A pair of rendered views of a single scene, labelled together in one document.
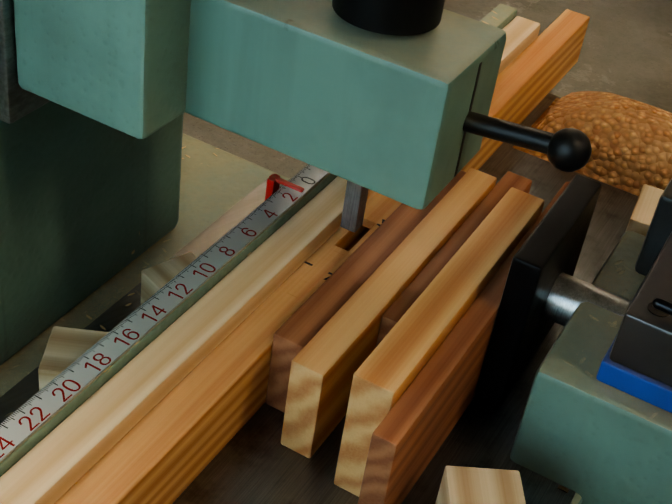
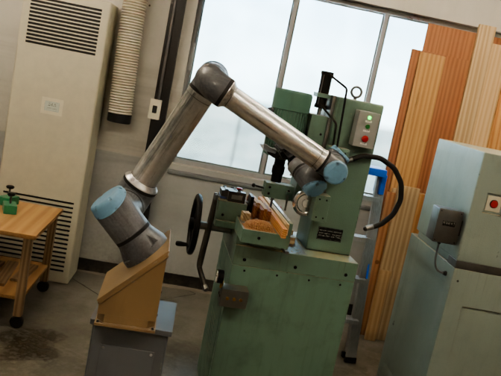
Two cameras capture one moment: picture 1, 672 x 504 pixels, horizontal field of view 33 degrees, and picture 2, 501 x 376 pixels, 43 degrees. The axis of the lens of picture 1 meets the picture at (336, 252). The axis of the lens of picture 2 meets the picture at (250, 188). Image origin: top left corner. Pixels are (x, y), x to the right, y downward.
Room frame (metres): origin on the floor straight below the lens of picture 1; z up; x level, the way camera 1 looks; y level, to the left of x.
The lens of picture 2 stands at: (2.88, -1.77, 1.52)
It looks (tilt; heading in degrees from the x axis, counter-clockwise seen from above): 10 degrees down; 146
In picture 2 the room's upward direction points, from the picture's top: 11 degrees clockwise
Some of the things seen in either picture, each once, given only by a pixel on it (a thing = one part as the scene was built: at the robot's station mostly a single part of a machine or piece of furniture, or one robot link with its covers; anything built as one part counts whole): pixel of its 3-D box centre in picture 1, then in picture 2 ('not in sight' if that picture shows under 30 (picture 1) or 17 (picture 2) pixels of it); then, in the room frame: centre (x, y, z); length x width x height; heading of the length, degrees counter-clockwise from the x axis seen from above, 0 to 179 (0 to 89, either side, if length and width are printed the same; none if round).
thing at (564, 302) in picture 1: (593, 312); (243, 203); (0.44, -0.13, 0.95); 0.09 x 0.07 x 0.09; 156
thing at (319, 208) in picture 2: not in sight; (318, 206); (0.70, 0.10, 1.02); 0.09 x 0.07 x 0.12; 156
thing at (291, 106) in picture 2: not in sight; (287, 124); (0.48, -0.01, 1.35); 0.18 x 0.18 x 0.31
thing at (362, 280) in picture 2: not in sight; (351, 262); (0.19, 0.88, 0.58); 0.27 x 0.25 x 1.16; 153
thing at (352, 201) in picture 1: (357, 187); not in sight; (0.48, -0.01, 0.97); 0.01 x 0.01 x 0.05; 66
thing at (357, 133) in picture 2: not in sight; (364, 129); (0.74, 0.23, 1.40); 0.10 x 0.06 x 0.16; 66
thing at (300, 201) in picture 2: not in sight; (305, 203); (0.65, 0.06, 1.02); 0.12 x 0.03 x 0.12; 66
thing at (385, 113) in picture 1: (338, 84); (277, 192); (0.49, 0.01, 1.03); 0.14 x 0.07 x 0.09; 66
